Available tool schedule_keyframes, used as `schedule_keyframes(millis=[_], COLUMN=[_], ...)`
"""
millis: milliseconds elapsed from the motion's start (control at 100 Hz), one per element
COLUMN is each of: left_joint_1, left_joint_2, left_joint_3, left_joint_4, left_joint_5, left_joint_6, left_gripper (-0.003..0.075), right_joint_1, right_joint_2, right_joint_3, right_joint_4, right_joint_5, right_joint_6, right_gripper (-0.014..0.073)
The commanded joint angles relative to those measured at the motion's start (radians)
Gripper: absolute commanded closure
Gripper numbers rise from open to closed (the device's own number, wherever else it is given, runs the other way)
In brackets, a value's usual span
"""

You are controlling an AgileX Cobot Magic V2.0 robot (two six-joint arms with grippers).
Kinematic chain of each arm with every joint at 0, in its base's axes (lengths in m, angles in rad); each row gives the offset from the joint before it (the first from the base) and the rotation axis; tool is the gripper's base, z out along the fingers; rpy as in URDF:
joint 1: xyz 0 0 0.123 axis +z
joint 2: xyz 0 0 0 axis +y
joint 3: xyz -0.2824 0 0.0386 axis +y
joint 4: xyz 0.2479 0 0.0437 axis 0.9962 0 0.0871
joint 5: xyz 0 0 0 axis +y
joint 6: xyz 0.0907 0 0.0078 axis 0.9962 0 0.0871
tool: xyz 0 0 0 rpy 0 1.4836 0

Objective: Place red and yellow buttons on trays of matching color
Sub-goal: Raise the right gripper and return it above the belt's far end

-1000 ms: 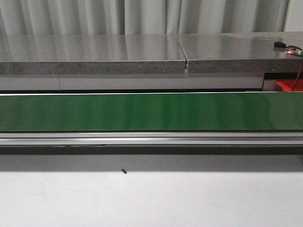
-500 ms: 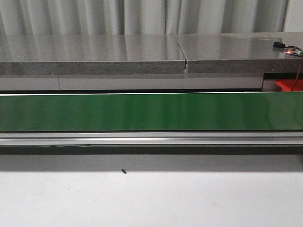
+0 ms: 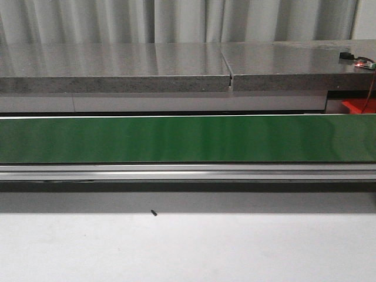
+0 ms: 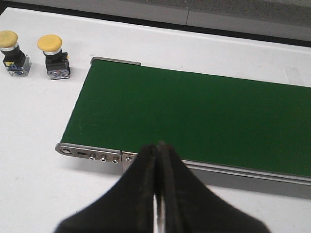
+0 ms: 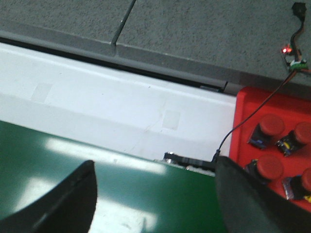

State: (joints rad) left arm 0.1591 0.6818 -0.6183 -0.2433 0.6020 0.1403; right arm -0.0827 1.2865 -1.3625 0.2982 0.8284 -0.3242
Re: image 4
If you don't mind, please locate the yellow push button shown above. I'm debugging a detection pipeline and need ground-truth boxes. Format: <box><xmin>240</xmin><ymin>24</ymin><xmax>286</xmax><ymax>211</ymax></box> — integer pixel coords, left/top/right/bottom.
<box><xmin>37</xmin><ymin>34</ymin><xmax>70</xmax><ymax>80</ymax></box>
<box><xmin>0</xmin><ymin>31</ymin><xmax>31</xmax><ymax>76</ymax></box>

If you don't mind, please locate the aluminium conveyor frame rail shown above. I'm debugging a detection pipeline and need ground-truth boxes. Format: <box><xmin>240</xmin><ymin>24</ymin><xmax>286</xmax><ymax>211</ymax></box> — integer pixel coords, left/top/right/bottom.
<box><xmin>55</xmin><ymin>57</ymin><xmax>311</xmax><ymax>200</ymax></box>

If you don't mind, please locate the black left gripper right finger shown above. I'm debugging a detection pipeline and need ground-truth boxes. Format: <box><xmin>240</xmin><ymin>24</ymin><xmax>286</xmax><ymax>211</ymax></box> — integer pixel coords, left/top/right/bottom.
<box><xmin>157</xmin><ymin>143</ymin><xmax>269</xmax><ymax>233</ymax></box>

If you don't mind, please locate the grey stone slab left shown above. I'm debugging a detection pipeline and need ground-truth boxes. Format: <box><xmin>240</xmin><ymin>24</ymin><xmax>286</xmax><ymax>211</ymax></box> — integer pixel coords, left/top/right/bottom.
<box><xmin>8</xmin><ymin>0</ymin><xmax>311</xmax><ymax>41</ymax></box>

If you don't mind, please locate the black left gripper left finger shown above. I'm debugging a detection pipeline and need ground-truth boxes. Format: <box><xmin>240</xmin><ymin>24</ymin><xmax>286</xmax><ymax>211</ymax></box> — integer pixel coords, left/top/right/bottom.
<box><xmin>55</xmin><ymin>144</ymin><xmax>156</xmax><ymax>233</ymax></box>

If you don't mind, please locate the green conveyor belt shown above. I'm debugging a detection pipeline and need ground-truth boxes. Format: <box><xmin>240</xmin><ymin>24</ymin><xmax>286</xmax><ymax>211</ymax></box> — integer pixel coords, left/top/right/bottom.
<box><xmin>61</xmin><ymin>59</ymin><xmax>311</xmax><ymax>178</ymax></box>

